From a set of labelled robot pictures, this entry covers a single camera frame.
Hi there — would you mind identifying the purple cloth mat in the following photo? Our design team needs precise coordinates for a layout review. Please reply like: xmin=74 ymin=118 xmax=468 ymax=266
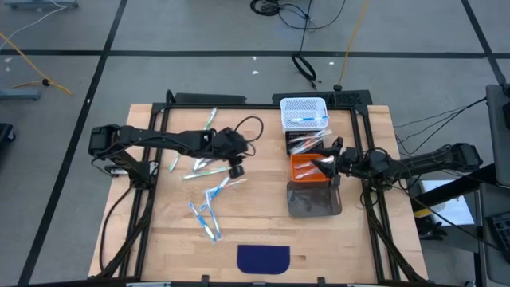
xmin=237 ymin=244 xmax=292 ymax=276

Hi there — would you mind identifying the black toothbrush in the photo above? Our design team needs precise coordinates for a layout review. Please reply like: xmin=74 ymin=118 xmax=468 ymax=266
xmin=288 ymin=128 xmax=334 ymax=145
xmin=288 ymin=137 xmax=328 ymax=155

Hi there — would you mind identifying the white floor cable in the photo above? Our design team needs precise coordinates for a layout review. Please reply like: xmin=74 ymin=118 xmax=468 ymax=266
xmin=0 ymin=0 xmax=79 ymax=41

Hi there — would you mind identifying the white perforated plastic basket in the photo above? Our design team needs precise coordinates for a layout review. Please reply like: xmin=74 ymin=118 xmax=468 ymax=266
xmin=280 ymin=96 xmax=330 ymax=135

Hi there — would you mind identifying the grey table foot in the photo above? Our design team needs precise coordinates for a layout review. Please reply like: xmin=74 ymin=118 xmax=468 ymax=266
xmin=2 ymin=0 xmax=80 ymax=10
xmin=0 ymin=88 xmax=42 ymax=101

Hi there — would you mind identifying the black caster base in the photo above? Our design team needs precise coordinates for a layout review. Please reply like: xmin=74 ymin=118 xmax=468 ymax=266
xmin=0 ymin=122 xmax=17 ymax=144

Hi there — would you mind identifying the grey desk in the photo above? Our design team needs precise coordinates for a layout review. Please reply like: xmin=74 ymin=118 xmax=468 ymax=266
xmin=484 ymin=82 xmax=510 ymax=187

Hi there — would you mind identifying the white box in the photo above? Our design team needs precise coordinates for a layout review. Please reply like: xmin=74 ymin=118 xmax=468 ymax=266
xmin=419 ymin=179 xmax=476 ymax=229

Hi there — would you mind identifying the black keyboard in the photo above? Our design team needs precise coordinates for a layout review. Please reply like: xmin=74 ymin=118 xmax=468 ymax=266
xmin=486 ymin=211 xmax=510 ymax=263

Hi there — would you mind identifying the black perforated box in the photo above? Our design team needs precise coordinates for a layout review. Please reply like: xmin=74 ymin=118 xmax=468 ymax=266
xmin=271 ymin=89 xmax=374 ymax=108

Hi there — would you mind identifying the yellow cable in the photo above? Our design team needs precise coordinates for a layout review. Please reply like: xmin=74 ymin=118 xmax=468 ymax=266
xmin=0 ymin=30 xmax=74 ymax=96
xmin=336 ymin=0 xmax=370 ymax=91

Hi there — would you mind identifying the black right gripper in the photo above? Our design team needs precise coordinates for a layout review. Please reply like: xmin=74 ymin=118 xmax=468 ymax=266
xmin=312 ymin=137 xmax=362 ymax=188

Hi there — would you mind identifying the black stand beam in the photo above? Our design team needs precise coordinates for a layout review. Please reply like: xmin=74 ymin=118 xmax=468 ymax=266
xmin=412 ymin=163 xmax=499 ymax=208

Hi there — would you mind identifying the black coiled floor cable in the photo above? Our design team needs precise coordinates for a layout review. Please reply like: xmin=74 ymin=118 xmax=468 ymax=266
xmin=249 ymin=0 xmax=348 ymax=32

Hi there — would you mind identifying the grey desk panel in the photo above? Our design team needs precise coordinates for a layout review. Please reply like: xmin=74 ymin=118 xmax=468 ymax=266
xmin=477 ymin=182 xmax=510 ymax=286

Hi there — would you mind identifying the black perforated plastic basket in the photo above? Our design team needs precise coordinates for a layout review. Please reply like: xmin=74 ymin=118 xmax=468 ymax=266
xmin=284 ymin=129 xmax=326 ymax=156

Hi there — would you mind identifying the black hanging cable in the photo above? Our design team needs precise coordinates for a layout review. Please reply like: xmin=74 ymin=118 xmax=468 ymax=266
xmin=290 ymin=30 xmax=319 ymax=92

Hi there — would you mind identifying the orange plastic bin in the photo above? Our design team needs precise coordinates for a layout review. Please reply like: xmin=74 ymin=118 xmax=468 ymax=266
xmin=289 ymin=153 xmax=332 ymax=184

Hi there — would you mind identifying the grey translucent plastic bin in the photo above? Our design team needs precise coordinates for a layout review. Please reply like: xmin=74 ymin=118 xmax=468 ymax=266
xmin=285 ymin=179 xmax=343 ymax=218

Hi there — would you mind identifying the black flat box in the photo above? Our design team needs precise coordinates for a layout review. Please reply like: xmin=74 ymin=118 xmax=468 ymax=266
xmin=174 ymin=92 xmax=247 ymax=106

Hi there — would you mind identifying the black arm base cable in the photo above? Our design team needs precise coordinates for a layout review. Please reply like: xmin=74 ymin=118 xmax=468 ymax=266
xmin=98 ymin=185 xmax=135 ymax=274

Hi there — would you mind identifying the black aluminium table frame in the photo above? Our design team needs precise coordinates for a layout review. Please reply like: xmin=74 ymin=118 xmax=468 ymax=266
xmin=95 ymin=89 xmax=430 ymax=287

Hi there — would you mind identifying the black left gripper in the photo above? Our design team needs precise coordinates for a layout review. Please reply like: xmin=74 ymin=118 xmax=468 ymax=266
xmin=206 ymin=127 xmax=250 ymax=179

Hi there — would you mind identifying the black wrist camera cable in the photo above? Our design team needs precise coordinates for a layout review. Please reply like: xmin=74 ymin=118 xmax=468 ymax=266
xmin=233 ymin=115 xmax=265 ymax=157

